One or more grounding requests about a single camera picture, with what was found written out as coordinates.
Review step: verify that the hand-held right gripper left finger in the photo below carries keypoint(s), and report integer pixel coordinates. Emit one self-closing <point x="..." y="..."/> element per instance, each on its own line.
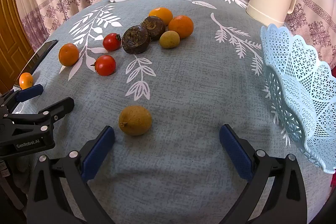
<point x="98" y="150"/>

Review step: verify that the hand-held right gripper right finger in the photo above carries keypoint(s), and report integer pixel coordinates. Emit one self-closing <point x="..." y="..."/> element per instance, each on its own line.
<point x="236" y="153"/>

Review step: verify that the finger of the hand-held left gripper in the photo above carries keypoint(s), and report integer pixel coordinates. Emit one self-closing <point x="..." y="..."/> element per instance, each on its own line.
<point x="61" y="107"/>
<point x="30" y="91"/>

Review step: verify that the small orange tangerine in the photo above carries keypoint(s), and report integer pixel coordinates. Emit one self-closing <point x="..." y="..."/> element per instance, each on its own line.
<point x="26" y="80"/>

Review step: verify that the small green fruit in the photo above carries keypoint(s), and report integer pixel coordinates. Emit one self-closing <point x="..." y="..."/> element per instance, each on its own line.
<point x="135" y="120"/>

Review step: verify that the red cherry tomato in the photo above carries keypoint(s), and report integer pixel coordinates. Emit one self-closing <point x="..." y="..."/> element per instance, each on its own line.
<point x="112" y="42"/>
<point x="105" y="65"/>

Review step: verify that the light blue lattice basket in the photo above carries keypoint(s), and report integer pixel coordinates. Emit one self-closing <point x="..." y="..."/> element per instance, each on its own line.
<point x="294" y="77"/>

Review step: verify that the dark brown water chestnut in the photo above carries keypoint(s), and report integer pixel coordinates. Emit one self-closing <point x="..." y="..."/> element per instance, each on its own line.
<point x="136" y="39"/>
<point x="155" y="27"/>

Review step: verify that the small yellow-green fruit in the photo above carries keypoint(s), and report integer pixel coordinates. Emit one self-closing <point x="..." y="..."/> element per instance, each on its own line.
<point x="169" y="39"/>

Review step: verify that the yellowish orange tangerine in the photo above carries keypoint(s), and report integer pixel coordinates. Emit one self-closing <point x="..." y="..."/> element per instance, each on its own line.
<point x="160" y="14"/>

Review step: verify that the wooden door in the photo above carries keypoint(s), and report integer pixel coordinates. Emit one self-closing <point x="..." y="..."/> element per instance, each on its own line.
<point x="13" y="37"/>

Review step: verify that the grey leaf-print tablecloth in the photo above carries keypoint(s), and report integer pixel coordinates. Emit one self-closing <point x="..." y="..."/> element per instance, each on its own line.
<point x="189" y="87"/>

